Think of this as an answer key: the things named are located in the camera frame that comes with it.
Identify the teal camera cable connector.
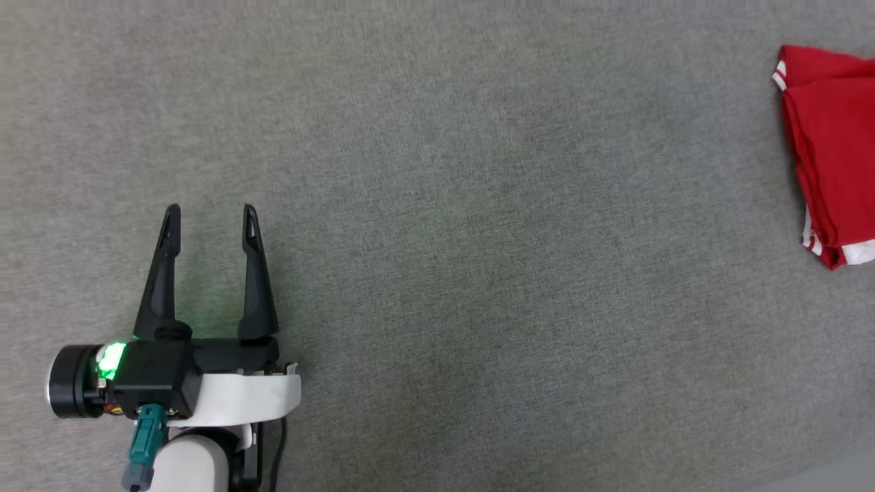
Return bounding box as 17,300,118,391
121,402,170,492

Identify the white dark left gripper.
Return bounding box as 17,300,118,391
46,203,302,429

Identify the red white basketball jersey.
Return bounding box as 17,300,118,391
772,44,875,271

